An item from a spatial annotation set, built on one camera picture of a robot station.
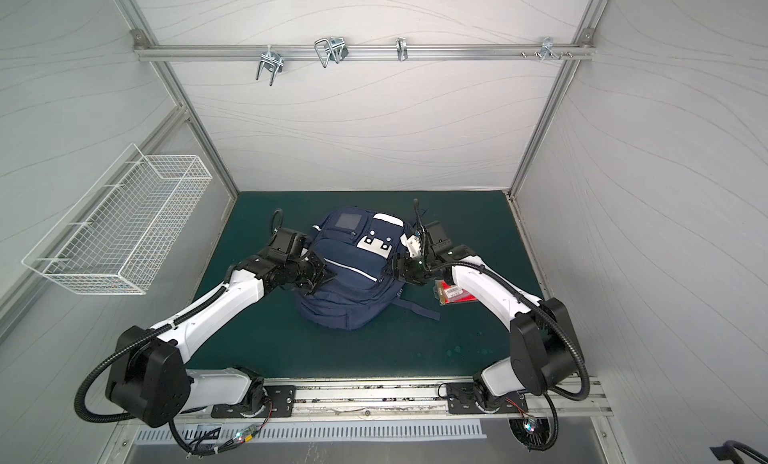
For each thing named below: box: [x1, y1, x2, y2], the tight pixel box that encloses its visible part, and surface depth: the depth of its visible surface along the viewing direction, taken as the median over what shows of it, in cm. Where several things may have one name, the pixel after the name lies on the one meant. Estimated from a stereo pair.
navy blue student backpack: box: [294, 207, 440, 331], surface depth 88 cm
